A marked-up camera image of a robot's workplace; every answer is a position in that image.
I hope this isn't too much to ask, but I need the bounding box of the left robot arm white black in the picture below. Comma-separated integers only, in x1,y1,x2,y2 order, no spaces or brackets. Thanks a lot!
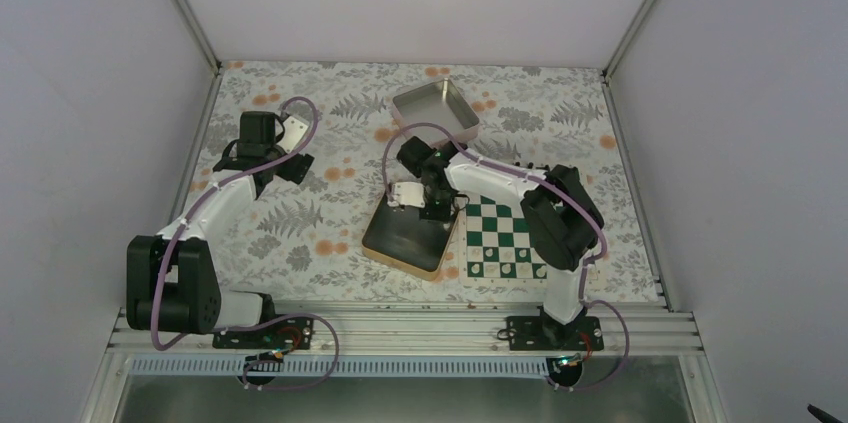
126,111,314,348

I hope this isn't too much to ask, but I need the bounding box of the right aluminium frame post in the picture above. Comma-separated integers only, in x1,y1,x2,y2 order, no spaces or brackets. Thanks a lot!
602,0,658,84

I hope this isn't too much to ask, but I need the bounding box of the gold square tin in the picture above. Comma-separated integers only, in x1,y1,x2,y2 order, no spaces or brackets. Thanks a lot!
361,194,457,282

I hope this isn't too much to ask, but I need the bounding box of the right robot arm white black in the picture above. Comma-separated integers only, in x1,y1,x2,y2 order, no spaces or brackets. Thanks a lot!
397,137,608,350

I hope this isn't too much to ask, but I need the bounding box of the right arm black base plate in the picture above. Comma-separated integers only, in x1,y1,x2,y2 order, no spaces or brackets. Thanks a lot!
496,316,605,351

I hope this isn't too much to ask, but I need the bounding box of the black chess pieces row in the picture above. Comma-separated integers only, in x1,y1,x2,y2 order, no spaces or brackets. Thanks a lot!
515,161,551,172

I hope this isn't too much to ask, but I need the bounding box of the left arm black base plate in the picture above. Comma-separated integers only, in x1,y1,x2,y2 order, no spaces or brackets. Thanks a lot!
212,317,314,351

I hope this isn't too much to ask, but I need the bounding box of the green white chess board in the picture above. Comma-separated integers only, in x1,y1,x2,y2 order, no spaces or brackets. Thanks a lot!
456,194,547,293

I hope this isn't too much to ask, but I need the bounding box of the white chess pieces group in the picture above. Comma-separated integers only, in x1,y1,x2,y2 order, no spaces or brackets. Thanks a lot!
467,247,547,280

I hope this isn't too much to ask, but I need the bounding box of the left wrist camera silver plate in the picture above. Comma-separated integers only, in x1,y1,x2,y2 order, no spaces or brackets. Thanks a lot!
277,115,312,153

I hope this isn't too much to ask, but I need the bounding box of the aluminium frame post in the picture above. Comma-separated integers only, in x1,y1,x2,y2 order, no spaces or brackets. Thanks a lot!
172,0,221,74
602,0,658,84

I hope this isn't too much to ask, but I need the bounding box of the left aluminium frame post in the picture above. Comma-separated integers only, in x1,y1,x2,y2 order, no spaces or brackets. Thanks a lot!
172,0,221,74

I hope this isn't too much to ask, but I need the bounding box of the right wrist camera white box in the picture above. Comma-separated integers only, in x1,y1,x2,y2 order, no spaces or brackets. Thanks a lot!
387,182,426,208

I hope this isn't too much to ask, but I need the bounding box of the pink square tin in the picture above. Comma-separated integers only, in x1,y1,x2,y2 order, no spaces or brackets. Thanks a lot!
388,76,480,143

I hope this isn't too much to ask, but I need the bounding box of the aluminium mounting rail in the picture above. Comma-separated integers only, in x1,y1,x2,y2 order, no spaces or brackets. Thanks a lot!
107,306,704,379

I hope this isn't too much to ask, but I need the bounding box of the floral table mat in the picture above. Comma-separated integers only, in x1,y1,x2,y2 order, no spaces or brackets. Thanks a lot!
189,61,658,306

